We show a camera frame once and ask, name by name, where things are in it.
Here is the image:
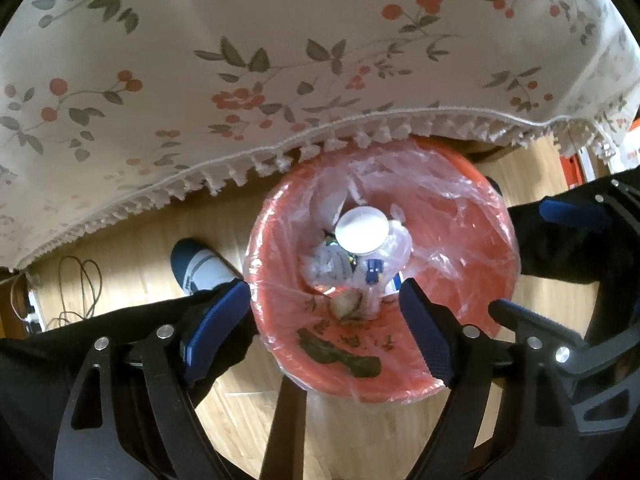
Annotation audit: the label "black cable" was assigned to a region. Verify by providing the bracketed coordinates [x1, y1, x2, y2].
[56, 255, 104, 328]

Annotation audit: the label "orange and white package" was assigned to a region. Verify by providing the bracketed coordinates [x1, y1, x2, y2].
[619, 119, 640, 172]

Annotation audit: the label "white round lid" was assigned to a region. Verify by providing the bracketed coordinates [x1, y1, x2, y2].
[335, 206, 390, 257]

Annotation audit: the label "floral tablecloth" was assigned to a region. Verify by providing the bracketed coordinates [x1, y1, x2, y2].
[0, 0, 640, 273]

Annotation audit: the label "dark green peel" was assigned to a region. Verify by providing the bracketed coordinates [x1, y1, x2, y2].
[296, 326, 382, 380]

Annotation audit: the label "person's leg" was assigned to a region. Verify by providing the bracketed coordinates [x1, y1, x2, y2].
[505, 199, 617, 292]
[0, 285, 256, 480]

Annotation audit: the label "person's left leg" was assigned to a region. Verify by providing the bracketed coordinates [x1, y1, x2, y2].
[0, 285, 256, 480]

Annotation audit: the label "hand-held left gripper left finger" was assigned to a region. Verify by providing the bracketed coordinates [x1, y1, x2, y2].
[52, 279, 252, 480]

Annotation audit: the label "clear plastic bin liner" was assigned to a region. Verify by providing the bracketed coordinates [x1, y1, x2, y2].
[247, 137, 522, 406]

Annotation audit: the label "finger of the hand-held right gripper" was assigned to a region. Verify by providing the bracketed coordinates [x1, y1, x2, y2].
[490, 299, 636, 436]
[540, 167, 640, 241]

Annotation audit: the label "red trash bin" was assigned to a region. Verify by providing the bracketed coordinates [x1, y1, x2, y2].
[248, 137, 522, 405]

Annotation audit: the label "white plastic wrapper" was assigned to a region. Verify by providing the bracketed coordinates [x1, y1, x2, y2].
[302, 217, 413, 293]

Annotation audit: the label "person's right leg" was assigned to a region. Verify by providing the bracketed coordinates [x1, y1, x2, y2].
[505, 199, 617, 292]

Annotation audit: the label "person's left foot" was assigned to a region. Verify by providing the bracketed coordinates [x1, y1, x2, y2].
[170, 239, 243, 295]

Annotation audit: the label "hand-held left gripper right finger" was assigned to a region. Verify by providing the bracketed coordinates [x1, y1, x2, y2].
[399, 279, 608, 480]

